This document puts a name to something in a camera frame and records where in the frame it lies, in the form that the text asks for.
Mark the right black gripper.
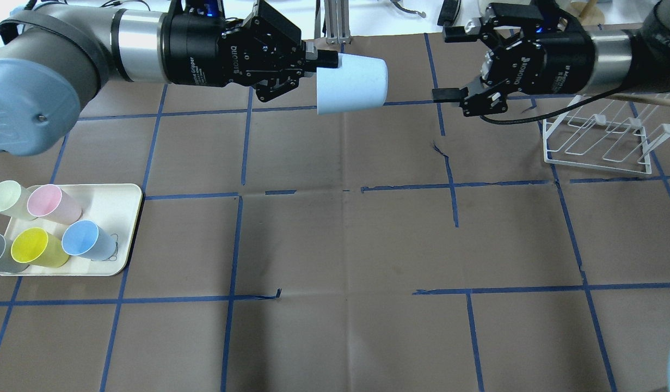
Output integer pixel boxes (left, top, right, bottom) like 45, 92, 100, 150
432, 3, 596, 117

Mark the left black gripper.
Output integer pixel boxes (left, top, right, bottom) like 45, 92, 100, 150
169, 1, 340, 102

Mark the light blue plastic cup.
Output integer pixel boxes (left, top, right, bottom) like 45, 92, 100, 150
316, 53, 389, 115

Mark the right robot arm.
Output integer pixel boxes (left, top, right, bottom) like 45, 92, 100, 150
432, 1, 670, 125

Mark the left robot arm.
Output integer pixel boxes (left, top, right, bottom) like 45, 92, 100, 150
0, 1, 338, 156

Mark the pink plastic cup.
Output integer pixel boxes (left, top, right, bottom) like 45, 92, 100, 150
26, 184, 83, 225

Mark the yellow plastic cup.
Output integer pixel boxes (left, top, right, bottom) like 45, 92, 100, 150
10, 226, 70, 268

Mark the pale green plastic cup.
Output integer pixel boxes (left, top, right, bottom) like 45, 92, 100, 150
0, 180, 36, 221

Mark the grey plastic cup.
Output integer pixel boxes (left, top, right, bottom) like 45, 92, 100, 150
0, 234, 29, 273

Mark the cream plastic tray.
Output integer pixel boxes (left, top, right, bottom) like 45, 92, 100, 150
13, 183, 144, 277

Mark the aluminium frame post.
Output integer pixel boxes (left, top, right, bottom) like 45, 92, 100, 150
317, 1, 352, 45

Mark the white wire cup rack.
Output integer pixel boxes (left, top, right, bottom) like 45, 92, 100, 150
542, 94, 670, 176

